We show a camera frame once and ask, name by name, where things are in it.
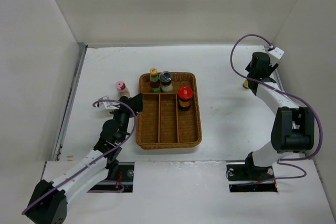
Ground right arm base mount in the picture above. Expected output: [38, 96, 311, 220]
[226, 162, 278, 193]

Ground black top salt grinder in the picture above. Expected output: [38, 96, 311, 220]
[159, 71, 173, 93]

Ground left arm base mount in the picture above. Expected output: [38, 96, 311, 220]
[88, 162, 135, 193]

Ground brown wicker divided basket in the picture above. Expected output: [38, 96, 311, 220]
[136, 72, 202, 150]

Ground small yellow label dark bottle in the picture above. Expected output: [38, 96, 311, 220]
[243, 80, 249, 89]

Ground pink lid spice shaker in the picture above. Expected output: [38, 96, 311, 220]
[115, 81, 130, 98]

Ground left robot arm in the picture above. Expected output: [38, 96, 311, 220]
[22, 93, 143, 223]

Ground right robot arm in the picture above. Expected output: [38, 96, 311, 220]
[243, 52, 314, 181]

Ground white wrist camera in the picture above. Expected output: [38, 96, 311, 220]
[268, 47, 285, 62]
[97, 95, 118, 111]

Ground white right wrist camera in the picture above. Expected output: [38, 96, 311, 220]
[268, 47, 285, 62]

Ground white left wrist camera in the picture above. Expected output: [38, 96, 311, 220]
[97, 95, 118, 111]

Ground red lid chili sauce jar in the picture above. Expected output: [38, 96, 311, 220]
[177, 86, 194, 110]

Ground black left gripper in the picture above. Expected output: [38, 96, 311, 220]
[106, 93, 142, 143]

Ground yellow cap green label bottle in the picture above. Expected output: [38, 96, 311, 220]
[150, 68, 161, 93]

